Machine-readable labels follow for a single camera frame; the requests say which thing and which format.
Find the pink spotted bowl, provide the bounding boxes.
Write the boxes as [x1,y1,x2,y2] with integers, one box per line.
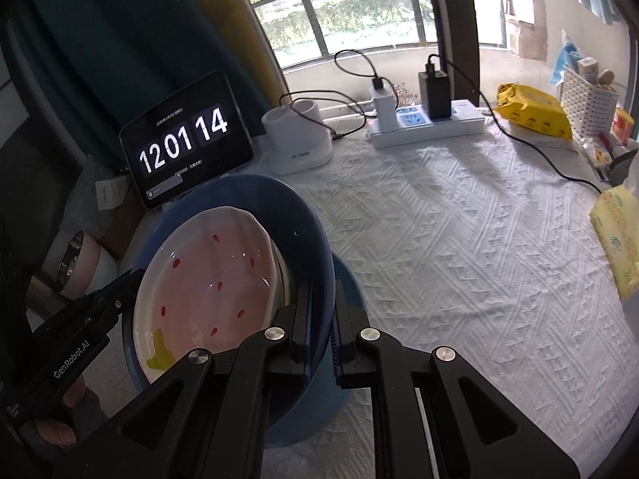
[132,206,280,385]

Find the yellow curtain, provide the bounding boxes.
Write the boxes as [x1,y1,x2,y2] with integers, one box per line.
[167,0,286,98]

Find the dark door frame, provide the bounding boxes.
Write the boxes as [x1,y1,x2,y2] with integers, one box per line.
[422,0,481,105]

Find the brown cardboard box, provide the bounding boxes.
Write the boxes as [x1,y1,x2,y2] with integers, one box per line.
[102,192,148,260]

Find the balcony railing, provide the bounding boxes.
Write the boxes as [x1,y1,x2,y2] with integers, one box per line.
[237,0,505,68]

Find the white power strip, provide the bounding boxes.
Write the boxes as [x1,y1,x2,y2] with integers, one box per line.
[367,100,487,149]

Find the small white box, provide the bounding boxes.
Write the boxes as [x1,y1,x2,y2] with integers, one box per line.
[95,177,125,212]

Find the grey cloth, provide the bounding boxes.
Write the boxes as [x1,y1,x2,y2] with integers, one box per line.
[609,147,639,185]

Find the person's left hand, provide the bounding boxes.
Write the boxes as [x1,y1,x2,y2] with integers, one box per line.
[35,374,108,447]

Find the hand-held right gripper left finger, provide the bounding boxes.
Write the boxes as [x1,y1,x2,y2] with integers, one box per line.
[52,279,320,479]

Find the black power adapter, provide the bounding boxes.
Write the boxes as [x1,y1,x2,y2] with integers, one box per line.
[418,71,451,121]

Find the white perforated basket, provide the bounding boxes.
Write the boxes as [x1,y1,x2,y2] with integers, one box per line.
[559,67,620,141]

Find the black tablet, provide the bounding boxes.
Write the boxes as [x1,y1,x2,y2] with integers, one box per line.
[119,71,254,210]

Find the yellow green tissue pack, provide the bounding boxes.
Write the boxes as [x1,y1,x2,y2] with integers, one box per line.
[589,160,639,303]

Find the beige cardboard piece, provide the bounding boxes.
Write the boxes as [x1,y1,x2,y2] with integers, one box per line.
[505,19,545,58]

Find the blue plastic bag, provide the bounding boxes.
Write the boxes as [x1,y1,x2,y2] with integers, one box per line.
[549,30,582,85]

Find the red yellow container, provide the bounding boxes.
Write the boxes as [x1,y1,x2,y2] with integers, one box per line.
[613,107,636,146]

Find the blue plate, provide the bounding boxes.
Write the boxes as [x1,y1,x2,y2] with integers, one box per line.
[264,253,371,449]

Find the white charger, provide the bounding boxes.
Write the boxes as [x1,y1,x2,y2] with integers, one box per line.
[369,77,397,131]

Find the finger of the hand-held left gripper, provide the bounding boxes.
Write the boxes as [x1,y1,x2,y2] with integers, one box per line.
[75,268,148,330]

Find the small snack packets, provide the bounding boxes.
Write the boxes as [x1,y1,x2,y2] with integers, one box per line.
[581,137,614,180]

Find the yellow wipes packet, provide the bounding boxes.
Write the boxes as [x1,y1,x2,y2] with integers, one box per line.
[494,83,574,141]

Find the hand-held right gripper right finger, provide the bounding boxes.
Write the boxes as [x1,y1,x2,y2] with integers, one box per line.
[329,279,582,479]

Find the black lamp cable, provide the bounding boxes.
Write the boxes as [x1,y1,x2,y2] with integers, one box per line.
[280,91,371,141]

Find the dark teal curtain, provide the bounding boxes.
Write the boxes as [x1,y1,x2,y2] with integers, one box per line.
[20,0,273,195]

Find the black charger cable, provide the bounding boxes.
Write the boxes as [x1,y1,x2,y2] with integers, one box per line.
[333,49,385,91]

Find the white desk lamp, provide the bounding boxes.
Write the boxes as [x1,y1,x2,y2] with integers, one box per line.
[165,0,334,175]

